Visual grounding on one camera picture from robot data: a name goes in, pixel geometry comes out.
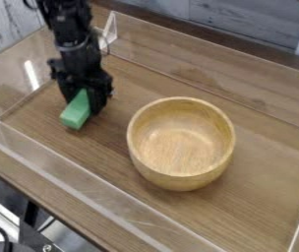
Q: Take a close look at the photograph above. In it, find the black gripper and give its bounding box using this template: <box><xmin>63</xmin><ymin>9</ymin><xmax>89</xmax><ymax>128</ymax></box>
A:
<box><xmin>47</xmin><ymin>58</ymin><xmax>112</xmax><ymax>115</ymax></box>

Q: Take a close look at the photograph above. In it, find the green rectangular block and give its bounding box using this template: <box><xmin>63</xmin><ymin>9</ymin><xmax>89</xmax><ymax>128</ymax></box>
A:
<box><xmin>60</xmin><ymin>89</ymin><xmax>91</xmax><ymax>130</ymax></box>

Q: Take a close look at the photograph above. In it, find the brown wooden bowl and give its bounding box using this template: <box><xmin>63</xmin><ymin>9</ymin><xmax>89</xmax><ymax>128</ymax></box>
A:
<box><xmin>125</xmin><ymin>96</ymin><xmax>236</xmax><ymax>191</ymax></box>

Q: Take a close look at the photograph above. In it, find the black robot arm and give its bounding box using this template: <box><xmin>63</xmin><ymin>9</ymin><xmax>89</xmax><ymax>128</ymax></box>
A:
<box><xmin>23</xmin><ymin>0</ymin><xmax>112</xmax><ymax>115</ymax></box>

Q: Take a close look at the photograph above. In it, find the clear acrylic tray barrier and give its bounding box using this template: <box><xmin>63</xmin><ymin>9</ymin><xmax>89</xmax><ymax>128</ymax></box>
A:
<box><xmin>0</xmin><ymin>15</ymin><xmax>299</xmax><ymax>252</ymax></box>

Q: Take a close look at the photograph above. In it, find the black table leg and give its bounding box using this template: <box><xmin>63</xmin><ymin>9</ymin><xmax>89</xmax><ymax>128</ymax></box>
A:
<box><xmin>24</xmin><ymin>201</ymin><xmax>39</xmax><ymax>226</ymax></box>

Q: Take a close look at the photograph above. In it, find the black metal bracket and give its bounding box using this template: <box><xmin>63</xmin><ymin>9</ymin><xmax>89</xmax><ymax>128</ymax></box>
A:
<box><xmin>18</xmin><ymin>220</ymin><xmax>64</xmax><ymax>252</ymax></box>

